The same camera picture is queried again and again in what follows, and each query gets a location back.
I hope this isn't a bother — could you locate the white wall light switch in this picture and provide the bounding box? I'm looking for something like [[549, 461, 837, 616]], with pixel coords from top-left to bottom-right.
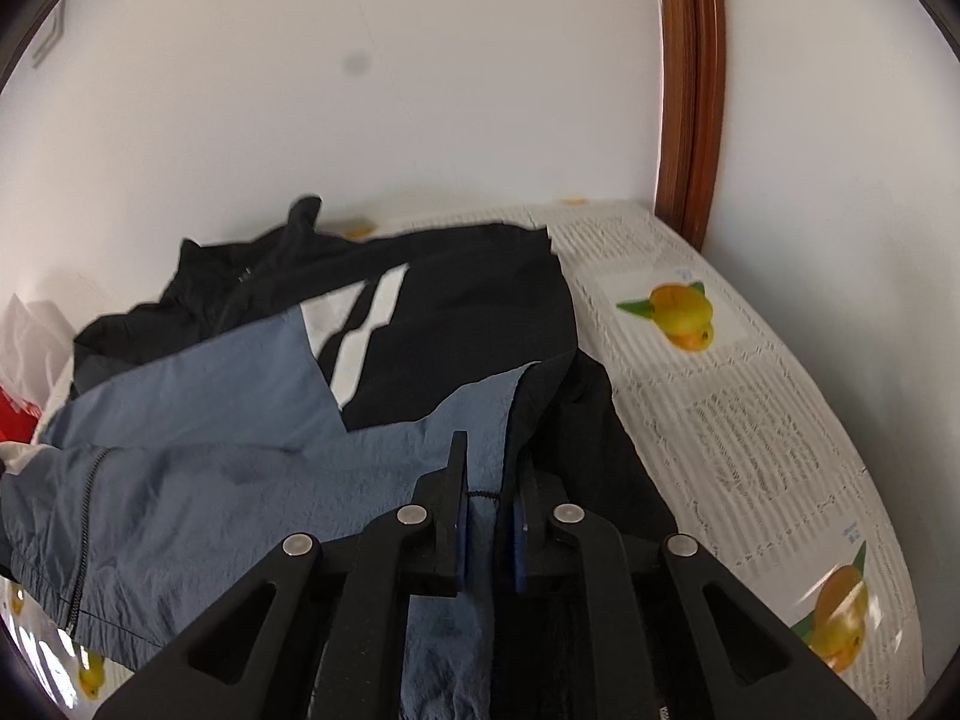
[[31, 0, 68, 70]]

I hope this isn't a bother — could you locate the white plastic bag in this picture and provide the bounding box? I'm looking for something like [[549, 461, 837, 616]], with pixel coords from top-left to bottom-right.
[[0, 296, 76, 410]]

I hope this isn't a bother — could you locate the white fruit print bed sheet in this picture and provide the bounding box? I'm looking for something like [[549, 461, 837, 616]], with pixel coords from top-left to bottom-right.
[[0, 199, 923, 720]]

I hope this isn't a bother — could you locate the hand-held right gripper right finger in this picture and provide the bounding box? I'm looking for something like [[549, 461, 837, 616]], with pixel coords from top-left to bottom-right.
[[510, 450, 875, 720]]

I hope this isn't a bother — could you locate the black white blue jacket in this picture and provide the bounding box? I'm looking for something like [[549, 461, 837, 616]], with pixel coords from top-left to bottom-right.
[[0, 195, 680, 720]]

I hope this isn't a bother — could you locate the red paper bag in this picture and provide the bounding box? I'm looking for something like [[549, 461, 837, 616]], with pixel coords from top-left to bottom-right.
[[0, 386, 46, 445]]

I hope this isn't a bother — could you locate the brown wooden door frame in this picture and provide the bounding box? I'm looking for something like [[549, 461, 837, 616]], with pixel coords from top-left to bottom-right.
[[652, 0, 727, 252]]

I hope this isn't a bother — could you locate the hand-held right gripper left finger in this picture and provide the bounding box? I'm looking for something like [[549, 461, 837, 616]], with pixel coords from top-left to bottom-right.
[[94, 431, 472, 720]]

